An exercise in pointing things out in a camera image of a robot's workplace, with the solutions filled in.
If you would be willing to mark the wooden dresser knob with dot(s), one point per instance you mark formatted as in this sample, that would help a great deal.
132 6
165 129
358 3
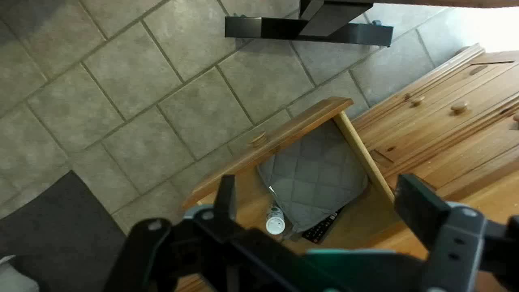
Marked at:
416 100
458 107

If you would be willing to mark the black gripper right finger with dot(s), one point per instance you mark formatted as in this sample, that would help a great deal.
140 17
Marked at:
465 243

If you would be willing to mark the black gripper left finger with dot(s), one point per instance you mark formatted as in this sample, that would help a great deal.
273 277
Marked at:
163 253

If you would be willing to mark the dark grey floor mat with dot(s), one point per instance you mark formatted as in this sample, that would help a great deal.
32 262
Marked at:
59 236

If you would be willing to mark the grey quilted cloth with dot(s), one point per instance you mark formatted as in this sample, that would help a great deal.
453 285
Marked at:
314 171

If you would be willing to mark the flat black object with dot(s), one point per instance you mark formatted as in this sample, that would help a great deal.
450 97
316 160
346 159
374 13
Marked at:
322 228

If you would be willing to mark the wooden dresser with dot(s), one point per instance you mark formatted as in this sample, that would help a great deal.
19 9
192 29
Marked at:
460 146

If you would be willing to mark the black metal stand leg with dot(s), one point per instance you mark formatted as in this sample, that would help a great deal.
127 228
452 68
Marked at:
325 25

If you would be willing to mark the white object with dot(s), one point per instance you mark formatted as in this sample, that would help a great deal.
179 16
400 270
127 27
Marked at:
17 275

